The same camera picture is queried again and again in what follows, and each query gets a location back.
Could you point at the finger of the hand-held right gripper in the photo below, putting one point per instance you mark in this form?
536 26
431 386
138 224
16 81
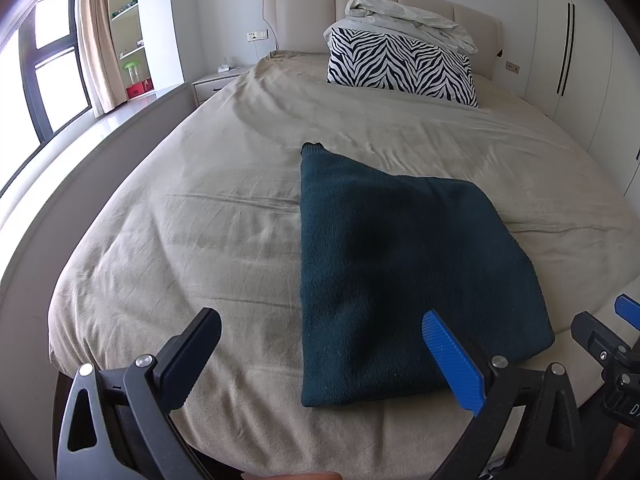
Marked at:
597 335
627 306

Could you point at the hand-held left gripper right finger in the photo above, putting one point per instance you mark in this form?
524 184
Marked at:
455 360

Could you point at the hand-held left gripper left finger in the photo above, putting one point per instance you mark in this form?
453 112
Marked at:
185 360

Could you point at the dark green knit sweater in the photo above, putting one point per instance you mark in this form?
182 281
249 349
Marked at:
395 280

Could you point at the person's left hand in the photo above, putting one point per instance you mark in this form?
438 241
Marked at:
295 476

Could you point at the bed with beige sheet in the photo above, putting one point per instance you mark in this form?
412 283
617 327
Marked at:
210 220

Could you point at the white window bench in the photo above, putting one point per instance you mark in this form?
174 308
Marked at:
75 160

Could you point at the white wardrobe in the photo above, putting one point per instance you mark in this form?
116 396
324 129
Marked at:
605 60

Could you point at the red box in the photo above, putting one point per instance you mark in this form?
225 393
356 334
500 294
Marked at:
139 90

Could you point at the white nightstand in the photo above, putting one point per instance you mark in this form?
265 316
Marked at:
212 85

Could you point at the white tissue box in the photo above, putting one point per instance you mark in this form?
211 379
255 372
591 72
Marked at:
225 66

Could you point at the zebra print pillow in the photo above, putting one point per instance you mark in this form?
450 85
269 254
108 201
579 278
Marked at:
400 62

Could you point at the black framed window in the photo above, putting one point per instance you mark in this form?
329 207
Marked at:
55 70

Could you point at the beige curtain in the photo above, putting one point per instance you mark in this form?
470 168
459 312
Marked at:
97 35

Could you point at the crumpled white duvet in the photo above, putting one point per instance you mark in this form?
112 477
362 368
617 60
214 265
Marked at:
405 17

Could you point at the beige padded headboard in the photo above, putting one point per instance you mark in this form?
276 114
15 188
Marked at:
300 15

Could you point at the brown wall socket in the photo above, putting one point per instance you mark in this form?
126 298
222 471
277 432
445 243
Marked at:
513 66

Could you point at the white wall socket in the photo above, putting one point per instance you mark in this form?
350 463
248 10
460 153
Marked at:
257 35

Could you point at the white wall shelf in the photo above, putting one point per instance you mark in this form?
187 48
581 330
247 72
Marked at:
125 20

